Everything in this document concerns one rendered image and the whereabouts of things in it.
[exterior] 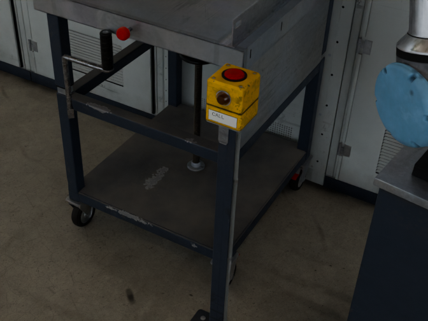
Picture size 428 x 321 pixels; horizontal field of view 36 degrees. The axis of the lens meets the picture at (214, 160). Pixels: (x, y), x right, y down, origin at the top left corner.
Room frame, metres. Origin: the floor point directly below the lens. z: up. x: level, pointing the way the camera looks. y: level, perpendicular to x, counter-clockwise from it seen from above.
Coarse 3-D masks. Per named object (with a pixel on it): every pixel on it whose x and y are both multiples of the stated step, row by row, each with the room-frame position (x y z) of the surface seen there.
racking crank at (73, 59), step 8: (104, 32) 1.48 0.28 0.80; (104, 40) 1.47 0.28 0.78; (104, 48) 1.47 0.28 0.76; (112, 48) 1.49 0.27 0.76; (64, 56) 1.54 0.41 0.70; (72, 56) 1.54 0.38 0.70; (104, 56) 1.47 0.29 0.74; (112, 56) 1.48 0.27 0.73; (64, 64) 1.54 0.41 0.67; (80, 64) 1.52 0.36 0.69; (88, 64) 1.51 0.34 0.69; (96, 64) 1.50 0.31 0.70; (104, 64) 1.47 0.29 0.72; (112, 64) 1.48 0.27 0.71; (64, 72) 1.54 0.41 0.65; (104, 72) 1.48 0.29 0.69; (64, 80) 1.54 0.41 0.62; (72, 104) 1.55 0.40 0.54; (72, 112) 1.54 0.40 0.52
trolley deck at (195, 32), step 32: (64, 0) 1.57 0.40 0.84; (96, 0) 1.57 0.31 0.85; (128, 0) 1.58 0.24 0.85; (160, 0) 1.58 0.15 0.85; (192, 0) 1.59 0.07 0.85; (224, 0) 1.60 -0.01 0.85; (256, 0) 1.61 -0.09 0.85; (320, 0) 1.75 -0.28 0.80; (160, 32) 1.43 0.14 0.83; (192, 32) 1.41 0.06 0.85; (224, 32) 1.42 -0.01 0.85; (256, 32) 1.43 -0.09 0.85; (224, 64) 1.35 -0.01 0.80
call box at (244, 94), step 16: (208, 80) 1.11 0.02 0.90; (224, 80) 1.11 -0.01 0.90; (240, 80) 1.11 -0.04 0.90; (256, 80) 1.13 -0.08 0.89; (208, 96) 1.11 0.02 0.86; (240, 96) 1.08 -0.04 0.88; (256, 96) 1.13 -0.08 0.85; (208, 112) 1.11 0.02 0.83; (224, 112) 1.09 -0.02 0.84; (240, 112) 1.08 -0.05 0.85; (256, 112) 1.14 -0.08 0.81; (240, 128) 1.08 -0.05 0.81
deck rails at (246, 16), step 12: (264, 0) 1.48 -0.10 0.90; (276, 0) 1.55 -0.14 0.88; (288, 0) 1.61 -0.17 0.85; (252, 12) 1.43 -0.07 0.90; (264, 12) 1.49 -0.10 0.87; (276, 12) 1.54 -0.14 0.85; (240, 24) 1.38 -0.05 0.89; (252, 24) 1.43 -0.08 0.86; (228, 36) 1.39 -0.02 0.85; (240, 36) 1.38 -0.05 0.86
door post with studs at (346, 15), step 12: (348, 0) 1.92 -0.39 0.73; (348, 12) 1.92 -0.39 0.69; (348, 24) 1.92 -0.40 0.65; (336, 48) 1.93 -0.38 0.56; (336, 60) 1.93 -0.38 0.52; (336, 72) 1.92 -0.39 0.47; (336, 84) 1.92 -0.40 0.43; (336, 96) 1.92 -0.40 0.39; (324, 120) 1.93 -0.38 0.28; (324, 132) 1.93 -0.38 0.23; (324, 144) 1.92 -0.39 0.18; (324, 156) 1.92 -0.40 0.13; (324, 168) 1.92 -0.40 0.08; (312, 180) 1.93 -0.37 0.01
